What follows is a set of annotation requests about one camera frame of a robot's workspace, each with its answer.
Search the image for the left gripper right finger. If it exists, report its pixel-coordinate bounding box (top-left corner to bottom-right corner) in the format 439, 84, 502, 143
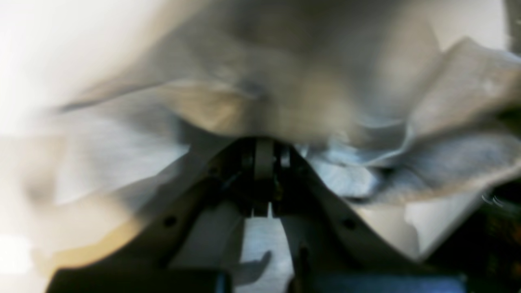
260, 138, 467, 293

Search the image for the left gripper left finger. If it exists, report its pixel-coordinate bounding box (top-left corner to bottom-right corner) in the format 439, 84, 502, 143
46, 138, 269, 293

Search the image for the grey t-shirt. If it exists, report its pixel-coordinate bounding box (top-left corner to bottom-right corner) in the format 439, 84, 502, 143
59, 0, 520, 204

